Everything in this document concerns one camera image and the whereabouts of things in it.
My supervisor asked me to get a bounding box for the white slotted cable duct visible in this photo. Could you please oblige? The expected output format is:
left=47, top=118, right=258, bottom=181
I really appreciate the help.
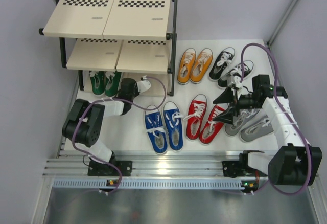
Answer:
left=53, top=178, right=248, bottom=190

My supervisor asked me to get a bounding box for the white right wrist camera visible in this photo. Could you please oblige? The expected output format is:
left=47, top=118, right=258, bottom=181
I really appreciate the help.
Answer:
left=227, top=76, right=243, bottom=90

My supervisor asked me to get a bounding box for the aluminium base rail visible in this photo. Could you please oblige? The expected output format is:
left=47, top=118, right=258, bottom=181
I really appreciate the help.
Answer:
left=42, top=151, right=241, bottom=178

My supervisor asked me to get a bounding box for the blue canvas sneaker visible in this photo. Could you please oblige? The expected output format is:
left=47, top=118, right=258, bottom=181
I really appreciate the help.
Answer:
left=144, top=105, right=168, bottom=154
left=163, top=101, right=183, bottom=151

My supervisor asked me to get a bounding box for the black canvas sneaker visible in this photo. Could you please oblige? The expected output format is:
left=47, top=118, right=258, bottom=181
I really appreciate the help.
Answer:
left=217, top=60, right=254, bottom=88
left=209, top=47, right=235, bottom=81

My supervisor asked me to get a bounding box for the black canvas sneaker left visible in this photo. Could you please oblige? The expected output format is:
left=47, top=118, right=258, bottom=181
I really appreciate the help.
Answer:
left=209, top=47, right=235, bottom=81

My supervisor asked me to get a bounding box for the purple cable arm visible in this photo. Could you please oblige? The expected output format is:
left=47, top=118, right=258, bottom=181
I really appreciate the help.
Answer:
left=71, top=75, right=168, bottom=196
left=219, top=43, right=314, bottom=195

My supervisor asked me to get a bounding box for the green canvas sneaker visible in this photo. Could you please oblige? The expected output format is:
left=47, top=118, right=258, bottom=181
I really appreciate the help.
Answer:
left=89, top=71, right=105, bottom=96
left=105, top=71, right=122, bottom=97

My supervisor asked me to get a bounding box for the beige shoe shelf black frame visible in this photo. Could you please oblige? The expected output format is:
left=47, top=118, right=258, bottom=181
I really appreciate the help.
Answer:
left=39, top=0, right=178, bottom=96

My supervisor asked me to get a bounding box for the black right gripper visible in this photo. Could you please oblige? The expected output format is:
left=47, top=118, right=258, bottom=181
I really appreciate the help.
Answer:
left=213, top=86, right=261, bottom=125

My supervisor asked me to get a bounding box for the grey canvas sneaker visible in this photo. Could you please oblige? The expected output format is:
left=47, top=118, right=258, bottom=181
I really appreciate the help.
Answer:
left=224, top=109, right=260, bottom=137
left=240, top=115, right=274, bottom=143

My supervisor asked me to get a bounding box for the orange canvas sneaker right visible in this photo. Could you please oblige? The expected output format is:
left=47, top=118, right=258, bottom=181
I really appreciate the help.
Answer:
left=190, top=48, right=213, bottom=84

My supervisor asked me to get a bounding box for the grey canvas sneaker right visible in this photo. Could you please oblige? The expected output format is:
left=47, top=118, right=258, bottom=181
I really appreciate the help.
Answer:
left=240, top=115, right=274, bottom=143

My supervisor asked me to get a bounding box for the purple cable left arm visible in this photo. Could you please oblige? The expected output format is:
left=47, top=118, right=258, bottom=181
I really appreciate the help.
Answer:
left=71, top=75, right=168, bottom=196

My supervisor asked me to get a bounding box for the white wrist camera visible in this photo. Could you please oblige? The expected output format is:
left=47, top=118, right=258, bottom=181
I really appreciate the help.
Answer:
left=227, top=76, right=243, bottom=90
left=136, top=76, right=151, bottom=94

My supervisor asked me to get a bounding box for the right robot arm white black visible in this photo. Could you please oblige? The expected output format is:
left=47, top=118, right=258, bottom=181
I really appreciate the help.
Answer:
left=213, top=75, right=322, bottom=186

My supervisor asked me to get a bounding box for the orange canvas sneaker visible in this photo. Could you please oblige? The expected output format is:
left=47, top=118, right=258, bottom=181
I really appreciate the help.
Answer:
left=190, top=48, right=213, bottom=84
left=177, top=48, right=196, bottom=85

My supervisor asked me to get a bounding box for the red canvas sneaker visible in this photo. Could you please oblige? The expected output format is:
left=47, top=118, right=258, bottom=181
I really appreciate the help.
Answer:
left=199, top=104, right=225, bottom=145
left=184, top=94, right=207, bottom=141

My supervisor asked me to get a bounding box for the grey canvas sneaker left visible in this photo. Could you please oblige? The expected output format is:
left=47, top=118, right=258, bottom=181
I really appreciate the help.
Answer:
left=224, top=109, right=260, bottom=137

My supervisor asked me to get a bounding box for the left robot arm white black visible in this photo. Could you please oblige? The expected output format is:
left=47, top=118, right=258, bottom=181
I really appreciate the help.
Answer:
left=62, top=78, right=143, bottom=176

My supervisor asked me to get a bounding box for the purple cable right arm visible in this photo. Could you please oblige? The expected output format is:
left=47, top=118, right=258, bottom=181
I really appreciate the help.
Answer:
left=219, top=43, right=314, bottom=195

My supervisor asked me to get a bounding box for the red canvas sneaker right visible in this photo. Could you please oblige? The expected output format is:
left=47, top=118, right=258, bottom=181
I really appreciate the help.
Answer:
left=199, top=104, right=225, bottom=145

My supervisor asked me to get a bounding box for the orange canvas sneaker left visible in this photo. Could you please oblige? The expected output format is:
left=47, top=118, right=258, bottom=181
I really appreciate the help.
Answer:
left=177, top=48, right=196, bottom=85

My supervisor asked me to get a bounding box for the black canvas sneaker right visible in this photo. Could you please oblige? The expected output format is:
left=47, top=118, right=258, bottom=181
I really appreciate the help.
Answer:
left=217, top=60, right=254, bottom=88

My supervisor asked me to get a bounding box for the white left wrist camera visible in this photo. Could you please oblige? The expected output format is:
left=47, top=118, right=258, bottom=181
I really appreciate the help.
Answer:
left=136, top=76, right=151, bottom=94

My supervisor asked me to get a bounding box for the red canvas sneaker left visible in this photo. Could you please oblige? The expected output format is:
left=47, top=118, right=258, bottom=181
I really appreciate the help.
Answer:
left=184, top=94, right=207, bottom=141

